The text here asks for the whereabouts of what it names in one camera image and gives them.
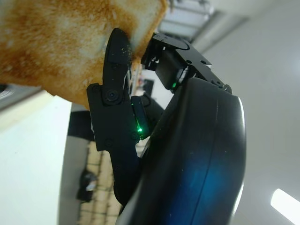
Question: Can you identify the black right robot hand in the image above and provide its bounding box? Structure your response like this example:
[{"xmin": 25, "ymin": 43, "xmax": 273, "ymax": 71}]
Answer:
[{"xmin": 86, "ymin": 27, "xmax": 248, "ymax": 225}]

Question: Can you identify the browned toast slice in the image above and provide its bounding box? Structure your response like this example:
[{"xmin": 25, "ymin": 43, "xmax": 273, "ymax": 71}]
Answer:
[{"xmin": 0, "ymin": 0, "xmax": 168, "ymax": 104}]

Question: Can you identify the black bag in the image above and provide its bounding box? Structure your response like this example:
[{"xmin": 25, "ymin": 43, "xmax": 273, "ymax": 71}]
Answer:
[{"xmin": 76, "ymin": 170, "xmax": 99, "ymax": 203}]

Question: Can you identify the ceiling light panel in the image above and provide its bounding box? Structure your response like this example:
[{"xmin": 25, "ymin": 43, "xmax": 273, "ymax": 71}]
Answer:
[{"xmin": 269, "ymin": 187, "xmax": 300, "ymax": 207}]

